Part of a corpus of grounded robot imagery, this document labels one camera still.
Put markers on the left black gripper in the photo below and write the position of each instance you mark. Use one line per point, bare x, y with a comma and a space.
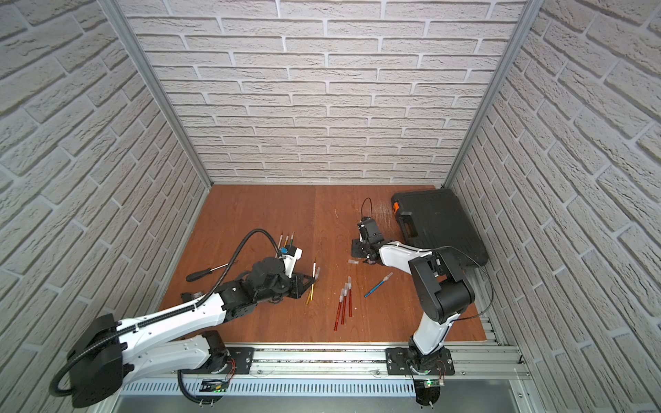
299, 286

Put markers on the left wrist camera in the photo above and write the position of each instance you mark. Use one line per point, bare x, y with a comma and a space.
290, 255

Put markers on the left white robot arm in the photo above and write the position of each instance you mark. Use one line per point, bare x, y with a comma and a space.
182, 339

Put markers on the red carving knife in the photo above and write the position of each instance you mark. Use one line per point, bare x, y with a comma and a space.
344, 300
349, 297
339, 312

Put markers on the black handled screwdriver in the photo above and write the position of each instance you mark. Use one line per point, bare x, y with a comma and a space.
198, 275

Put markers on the black plastic tool case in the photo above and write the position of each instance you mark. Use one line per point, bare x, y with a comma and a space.
434, 218

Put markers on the small black clamp piece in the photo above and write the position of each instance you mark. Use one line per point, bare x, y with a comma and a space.
186, 297

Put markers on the blue carving knife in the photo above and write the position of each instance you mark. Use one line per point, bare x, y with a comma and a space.
378, 285

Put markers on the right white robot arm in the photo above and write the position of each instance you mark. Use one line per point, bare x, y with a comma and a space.
443, 291

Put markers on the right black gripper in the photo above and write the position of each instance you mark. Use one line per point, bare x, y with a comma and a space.
356, 252

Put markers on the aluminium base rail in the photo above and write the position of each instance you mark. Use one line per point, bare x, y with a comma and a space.
372, 370

